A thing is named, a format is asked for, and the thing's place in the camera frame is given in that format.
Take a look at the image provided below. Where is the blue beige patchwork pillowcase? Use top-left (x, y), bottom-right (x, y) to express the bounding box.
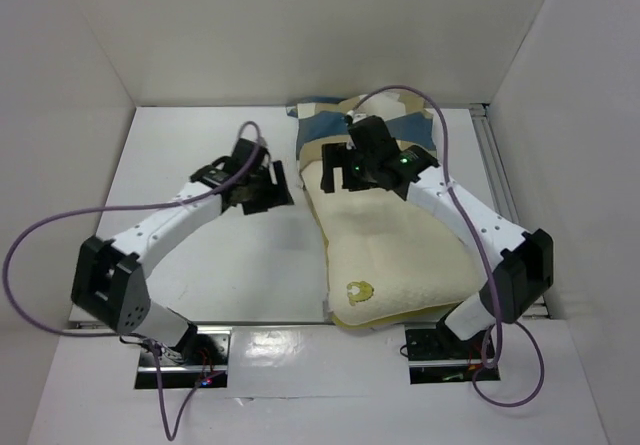
top-left (284, 92), bottom-right (441, 176)

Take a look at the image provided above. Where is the cream quilted pillow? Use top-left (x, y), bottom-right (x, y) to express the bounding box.
top-left (301, 161), bottom-right (486, 329)

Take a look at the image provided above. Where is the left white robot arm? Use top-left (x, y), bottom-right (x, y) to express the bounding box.
top-left (71, 157), bottom-right (293, 363)

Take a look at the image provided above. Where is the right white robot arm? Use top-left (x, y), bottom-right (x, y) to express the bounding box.
top-left (321, 143), bottom-right (554, 348)

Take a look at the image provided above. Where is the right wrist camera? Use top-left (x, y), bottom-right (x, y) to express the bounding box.
top-left (346, 115), bottom-right (400, 161)

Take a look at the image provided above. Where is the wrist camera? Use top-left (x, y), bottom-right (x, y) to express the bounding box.
top-left (346, 115), bottom-right (400, 161)
top-left (231, 138), bottom-right (271, 171)

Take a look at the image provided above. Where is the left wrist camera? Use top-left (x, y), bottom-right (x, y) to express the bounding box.
top-left (231, 138), bottom-right (271, 171)

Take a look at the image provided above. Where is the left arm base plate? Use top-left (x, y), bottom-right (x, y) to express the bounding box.
top-left (119, 326), bottom-right (232, 390)

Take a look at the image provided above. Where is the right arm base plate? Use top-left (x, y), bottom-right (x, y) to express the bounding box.
top-left (399, 327), bottom-right (500, 385)

